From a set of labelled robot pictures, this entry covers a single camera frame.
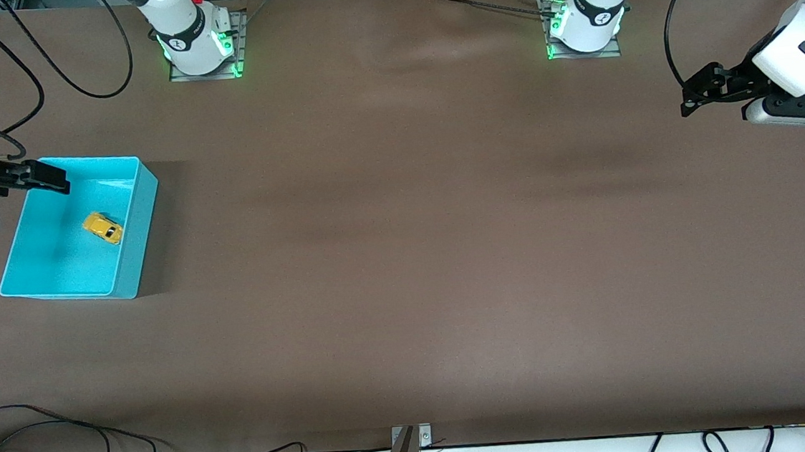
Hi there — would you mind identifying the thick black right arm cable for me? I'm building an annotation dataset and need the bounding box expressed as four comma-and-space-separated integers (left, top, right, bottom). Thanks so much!
0, 0, 138, 108

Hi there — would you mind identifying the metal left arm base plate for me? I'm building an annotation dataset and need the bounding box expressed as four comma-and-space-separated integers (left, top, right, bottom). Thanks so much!
538, 0, 623, 64

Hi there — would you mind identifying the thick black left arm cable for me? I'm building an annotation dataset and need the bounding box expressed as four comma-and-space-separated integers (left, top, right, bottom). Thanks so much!
660, 0, 733, 91

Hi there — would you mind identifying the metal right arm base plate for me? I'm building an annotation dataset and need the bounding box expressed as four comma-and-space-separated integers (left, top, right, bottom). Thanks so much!
164, 7, 253, 84

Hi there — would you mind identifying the yellow beetle toy car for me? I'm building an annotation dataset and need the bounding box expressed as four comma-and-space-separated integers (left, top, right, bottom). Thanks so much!
80, 208, 125, 248

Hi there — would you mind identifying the long black looping cable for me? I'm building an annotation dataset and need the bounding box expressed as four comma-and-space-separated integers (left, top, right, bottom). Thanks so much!
0, 393, 160, 452

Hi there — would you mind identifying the teal plastic bin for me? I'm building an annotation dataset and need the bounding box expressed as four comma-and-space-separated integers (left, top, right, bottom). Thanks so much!
0, 148, 168, 311

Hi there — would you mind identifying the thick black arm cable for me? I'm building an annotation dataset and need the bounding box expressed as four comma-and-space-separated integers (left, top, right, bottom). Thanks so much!
660, 0, 733, 91
0, 0, 138, 108

